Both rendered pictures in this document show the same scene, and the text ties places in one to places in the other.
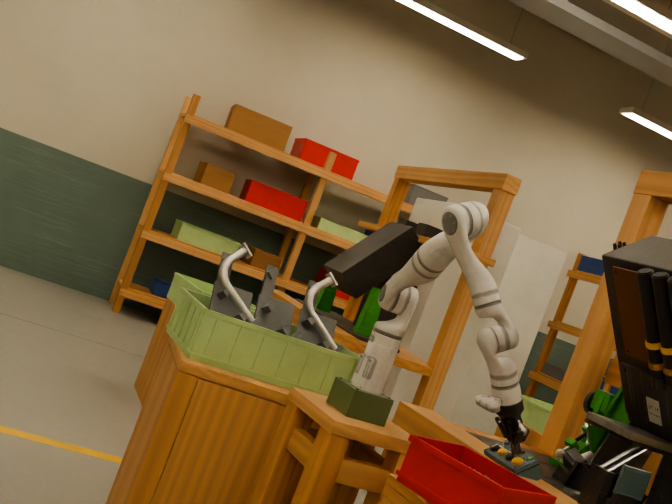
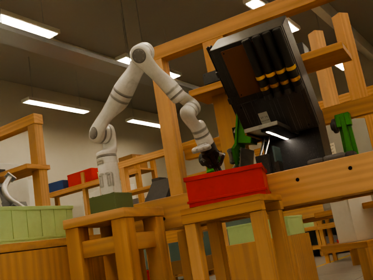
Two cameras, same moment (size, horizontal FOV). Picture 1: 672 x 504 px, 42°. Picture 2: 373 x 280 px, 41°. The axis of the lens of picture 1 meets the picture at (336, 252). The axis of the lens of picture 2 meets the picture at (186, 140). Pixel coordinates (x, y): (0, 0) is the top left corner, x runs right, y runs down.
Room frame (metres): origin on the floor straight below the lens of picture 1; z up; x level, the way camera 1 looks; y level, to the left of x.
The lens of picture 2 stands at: (0.60, 0.86, 0.64)
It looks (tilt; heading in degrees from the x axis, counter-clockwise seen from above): 12 degrees up; 322
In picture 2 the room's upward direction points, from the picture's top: 10 degrees counter-clockwise
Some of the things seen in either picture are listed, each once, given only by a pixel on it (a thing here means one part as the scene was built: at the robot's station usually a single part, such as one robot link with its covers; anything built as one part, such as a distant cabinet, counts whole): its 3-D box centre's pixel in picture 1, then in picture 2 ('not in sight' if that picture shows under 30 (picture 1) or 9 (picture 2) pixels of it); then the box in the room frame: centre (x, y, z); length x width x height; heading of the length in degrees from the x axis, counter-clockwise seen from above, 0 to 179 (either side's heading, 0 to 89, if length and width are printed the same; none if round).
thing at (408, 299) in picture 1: (396, 311); (104, 141); (2.59, -0.23, 1.18); 0.09 x 0.09 x 0.17; 13
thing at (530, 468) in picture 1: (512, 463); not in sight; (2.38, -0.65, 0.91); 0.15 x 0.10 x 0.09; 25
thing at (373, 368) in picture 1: (377, 362); (109, 176); (2.59, -0.23, 1.02); 0.09 x 0.09 x 0.17; 36
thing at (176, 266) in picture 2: not in sight; (198, 266); (10.15, -6.36, 0.22); 1.20 x 0.81 x 0.44; 113
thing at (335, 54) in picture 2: not in sight; (267, 76); (2.44, -1.24, 1.52); 0.90 x 0.25 x 0.04; 25
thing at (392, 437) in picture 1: (355, 421); (115, 218); (2.59, -0.23, 0.83); 0.32 x 0.32 x 0.04; 26
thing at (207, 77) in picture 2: not in sight; (216, 77); (2.69, -1.08, 1.59); 0.15 x 0.07 x 0.07; 25
